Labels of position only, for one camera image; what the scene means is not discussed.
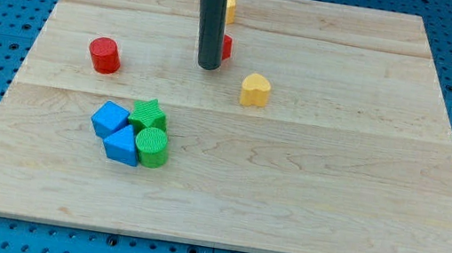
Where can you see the red cylinder block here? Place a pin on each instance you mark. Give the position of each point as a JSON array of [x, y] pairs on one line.
[[104, 55]]

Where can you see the yellow block behind rod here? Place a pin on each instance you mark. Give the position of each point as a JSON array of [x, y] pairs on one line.
[[230, 11]]

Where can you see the yellow heart block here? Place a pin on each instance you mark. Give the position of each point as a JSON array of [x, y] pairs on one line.
[[255, 91]]

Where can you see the blue cube block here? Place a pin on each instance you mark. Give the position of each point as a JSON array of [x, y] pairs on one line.
[[109, 118]]

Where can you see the green star block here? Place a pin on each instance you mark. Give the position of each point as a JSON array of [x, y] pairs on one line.
[[147, 114]]

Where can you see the blue triangle block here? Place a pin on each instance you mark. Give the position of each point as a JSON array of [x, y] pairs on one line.
[[120, 146]]

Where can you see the green cylinder block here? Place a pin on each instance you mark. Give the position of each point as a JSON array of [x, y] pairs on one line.
[[152, 145]]

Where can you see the red block behind rod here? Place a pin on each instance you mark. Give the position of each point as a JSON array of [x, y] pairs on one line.
[[227, 47]]

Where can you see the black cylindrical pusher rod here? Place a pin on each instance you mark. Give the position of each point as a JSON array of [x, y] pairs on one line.
[[212, 22]]

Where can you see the wooden board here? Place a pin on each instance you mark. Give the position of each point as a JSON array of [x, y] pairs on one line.
[[351, 154]]

